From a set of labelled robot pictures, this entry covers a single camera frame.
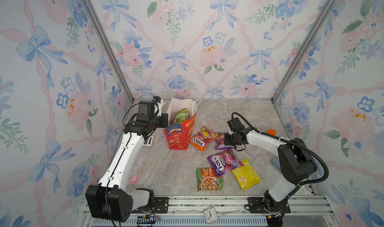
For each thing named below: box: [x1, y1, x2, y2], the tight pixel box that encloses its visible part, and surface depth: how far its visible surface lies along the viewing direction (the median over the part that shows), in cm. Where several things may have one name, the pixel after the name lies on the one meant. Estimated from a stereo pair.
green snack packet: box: [173, 108, 189, 124], surface depth 91 cm
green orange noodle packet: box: [196, 167, 224, 191], surface depth 83 cm
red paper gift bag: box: [162, 97, 201, 150], surface depth 88 cm
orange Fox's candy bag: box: [189, 126, 218, 151], surface depth 97 cm
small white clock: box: [203, 207, 219, 225], surface depth 71 cm
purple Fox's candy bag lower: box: [207, 149, 245, 177], surface depth 87 cm
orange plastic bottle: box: [266, 128, 277, 136], surface depth 92 cm
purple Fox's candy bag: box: [214, 133, 235, 150], surface depth 93 cm
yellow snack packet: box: [231, 158, 263, 191], surface depth 83 cm
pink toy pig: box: [130, 175, 139, 185], surface depth 82 cm
